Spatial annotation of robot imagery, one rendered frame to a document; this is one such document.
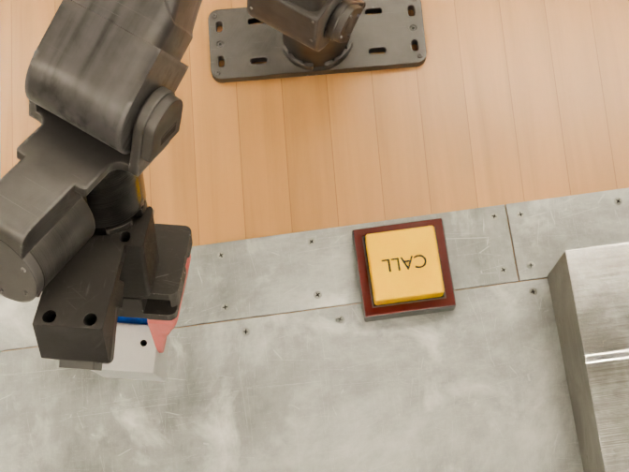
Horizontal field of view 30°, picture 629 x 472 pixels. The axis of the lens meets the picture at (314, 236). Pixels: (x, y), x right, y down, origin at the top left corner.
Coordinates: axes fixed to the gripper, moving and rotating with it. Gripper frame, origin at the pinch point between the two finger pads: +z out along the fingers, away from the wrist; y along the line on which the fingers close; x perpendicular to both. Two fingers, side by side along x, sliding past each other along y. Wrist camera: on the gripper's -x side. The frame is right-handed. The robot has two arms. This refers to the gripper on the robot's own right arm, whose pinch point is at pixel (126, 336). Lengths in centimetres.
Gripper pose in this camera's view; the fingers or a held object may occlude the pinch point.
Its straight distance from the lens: 89.3
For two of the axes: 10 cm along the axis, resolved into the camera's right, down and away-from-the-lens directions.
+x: 0.8, -7.2, 6.8
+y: 10.0, 0.7, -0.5
